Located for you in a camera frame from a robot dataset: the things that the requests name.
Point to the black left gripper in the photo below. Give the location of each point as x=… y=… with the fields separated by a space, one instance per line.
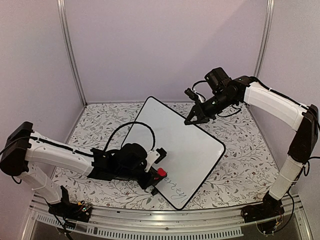
x=149 y=180

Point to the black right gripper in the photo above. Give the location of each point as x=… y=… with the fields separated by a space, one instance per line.
x=200 y=120

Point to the red whiteboard eraser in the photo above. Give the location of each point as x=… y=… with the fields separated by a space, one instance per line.
x=160 y=174

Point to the white whiteboard black frame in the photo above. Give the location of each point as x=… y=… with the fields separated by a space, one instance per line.
x=192 y=153

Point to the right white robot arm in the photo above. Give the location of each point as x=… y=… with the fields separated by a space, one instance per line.
x=303 y=119

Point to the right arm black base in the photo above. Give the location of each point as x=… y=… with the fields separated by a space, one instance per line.
x=269 y=208

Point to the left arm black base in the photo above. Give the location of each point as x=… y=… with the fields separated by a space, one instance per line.
x=80 y=211

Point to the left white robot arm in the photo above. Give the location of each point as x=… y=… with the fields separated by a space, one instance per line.
x=25 y=148

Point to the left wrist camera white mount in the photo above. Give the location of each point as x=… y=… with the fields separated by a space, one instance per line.
x=154 y=157

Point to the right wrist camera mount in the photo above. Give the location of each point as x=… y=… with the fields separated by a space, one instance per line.
x=194 y=95

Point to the aluminium front rail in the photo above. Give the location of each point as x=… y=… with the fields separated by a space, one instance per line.
x=133 y=215

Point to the left aluminium frame post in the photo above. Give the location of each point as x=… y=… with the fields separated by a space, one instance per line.
x=61 y=6

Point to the aluminium frame post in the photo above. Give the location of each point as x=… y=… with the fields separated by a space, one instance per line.
x=61 y=6
x=265 y=37

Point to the right aluminium frame post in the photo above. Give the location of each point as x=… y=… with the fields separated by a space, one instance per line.
x=265 y=37

